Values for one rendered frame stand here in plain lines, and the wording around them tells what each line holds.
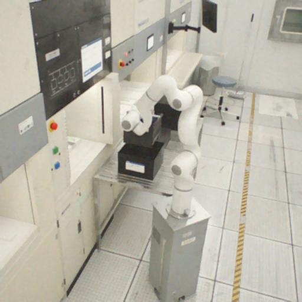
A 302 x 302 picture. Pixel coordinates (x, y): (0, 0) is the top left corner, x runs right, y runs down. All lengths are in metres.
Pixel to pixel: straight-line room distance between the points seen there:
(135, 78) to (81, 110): 1.46
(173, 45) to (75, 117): 2.95
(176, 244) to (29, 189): 0.93
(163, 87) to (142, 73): 2.08
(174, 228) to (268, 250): 1.31
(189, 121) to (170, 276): 1.08
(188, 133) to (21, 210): 0.99
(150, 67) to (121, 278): 2.23
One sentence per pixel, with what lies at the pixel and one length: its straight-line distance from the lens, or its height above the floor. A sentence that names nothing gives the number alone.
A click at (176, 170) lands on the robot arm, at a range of 1.88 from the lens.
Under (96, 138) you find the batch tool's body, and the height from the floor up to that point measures 0.89.
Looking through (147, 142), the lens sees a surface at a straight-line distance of 2.30.
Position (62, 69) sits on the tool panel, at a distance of 1.87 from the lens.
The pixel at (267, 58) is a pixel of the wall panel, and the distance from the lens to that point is 6.39.
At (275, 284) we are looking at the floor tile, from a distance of 2.97.
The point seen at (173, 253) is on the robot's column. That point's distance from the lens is 2.21.
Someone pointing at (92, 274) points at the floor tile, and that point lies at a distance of 2.81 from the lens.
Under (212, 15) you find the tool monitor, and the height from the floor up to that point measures 1.65.
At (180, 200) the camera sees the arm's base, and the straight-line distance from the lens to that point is 2.07.
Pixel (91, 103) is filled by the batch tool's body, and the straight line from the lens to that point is 2.53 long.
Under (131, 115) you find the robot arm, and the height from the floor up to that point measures 1.30.
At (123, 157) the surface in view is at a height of 0.91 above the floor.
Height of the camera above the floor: 2.18
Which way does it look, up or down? 30 degrees down
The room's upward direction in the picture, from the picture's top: 3 degrees clockwise
